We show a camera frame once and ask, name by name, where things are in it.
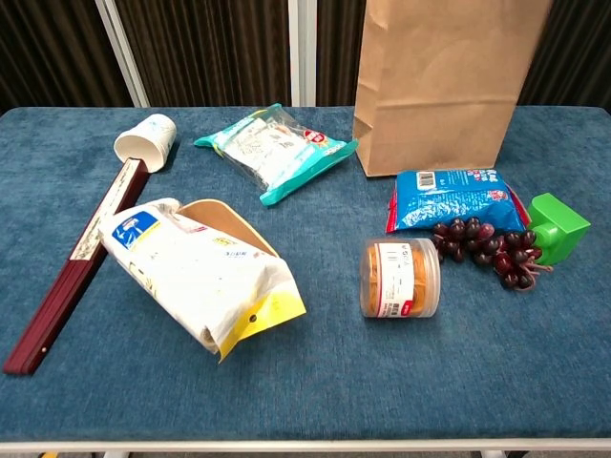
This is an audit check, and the blue snack packet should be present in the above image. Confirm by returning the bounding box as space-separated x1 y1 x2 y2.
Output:
385 169 532 235

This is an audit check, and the purple plastic grape bunch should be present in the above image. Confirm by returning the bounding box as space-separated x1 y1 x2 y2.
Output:
432 217 555 292

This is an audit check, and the brown paper bag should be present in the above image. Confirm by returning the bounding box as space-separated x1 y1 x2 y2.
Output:
352 0 555 179

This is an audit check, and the green plastic block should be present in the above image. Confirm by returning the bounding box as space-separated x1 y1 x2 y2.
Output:
524 193 592 266

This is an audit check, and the teal clear snack packet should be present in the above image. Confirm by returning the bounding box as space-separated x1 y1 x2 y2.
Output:
193 102 360 207

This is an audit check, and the tan oval wooden box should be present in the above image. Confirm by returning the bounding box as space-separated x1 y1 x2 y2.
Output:
179 198 281 259

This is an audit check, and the white yellow paper sack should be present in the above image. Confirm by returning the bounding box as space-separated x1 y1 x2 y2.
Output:
97 198 307 364

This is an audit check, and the blue table cloth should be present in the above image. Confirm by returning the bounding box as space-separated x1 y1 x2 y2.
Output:
0 105 611 443

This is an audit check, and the white paper cup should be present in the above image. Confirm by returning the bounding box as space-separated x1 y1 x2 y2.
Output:
114 114 179 173

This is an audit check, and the dark corrugated divider panel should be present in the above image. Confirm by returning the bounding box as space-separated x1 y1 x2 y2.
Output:
0 0 136 115
315 0 369 108
116 0 292 108
517 0 611 107

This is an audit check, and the dark red folding fan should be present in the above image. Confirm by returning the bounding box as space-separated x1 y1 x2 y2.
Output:
2 158 150 376

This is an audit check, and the white divider frame post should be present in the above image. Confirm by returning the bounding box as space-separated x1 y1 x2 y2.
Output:
286 0 318 108
94 0 151 109

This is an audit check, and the white table frame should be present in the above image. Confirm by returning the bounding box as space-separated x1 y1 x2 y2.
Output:
0 437 611 458

